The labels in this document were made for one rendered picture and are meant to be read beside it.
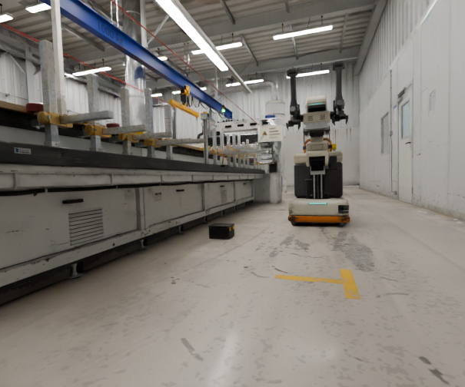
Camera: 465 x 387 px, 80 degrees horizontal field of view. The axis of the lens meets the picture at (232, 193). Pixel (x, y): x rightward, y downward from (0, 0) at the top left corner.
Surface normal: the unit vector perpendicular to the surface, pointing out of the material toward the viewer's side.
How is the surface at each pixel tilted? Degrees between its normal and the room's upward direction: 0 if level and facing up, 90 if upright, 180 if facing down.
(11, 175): 90
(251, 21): 90
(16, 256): 90
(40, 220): 90
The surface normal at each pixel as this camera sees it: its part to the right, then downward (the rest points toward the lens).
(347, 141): -0.30, 0.06
